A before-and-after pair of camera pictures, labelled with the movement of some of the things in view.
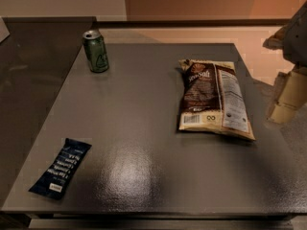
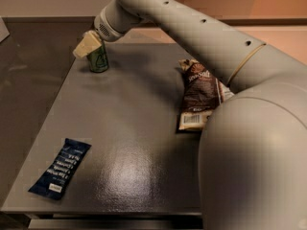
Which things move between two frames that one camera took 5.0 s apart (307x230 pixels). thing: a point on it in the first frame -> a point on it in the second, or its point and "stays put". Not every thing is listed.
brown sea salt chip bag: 212,99 stays put
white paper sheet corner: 4,33 stays put
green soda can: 96,51 stays put
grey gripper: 297,40 -> 103,28
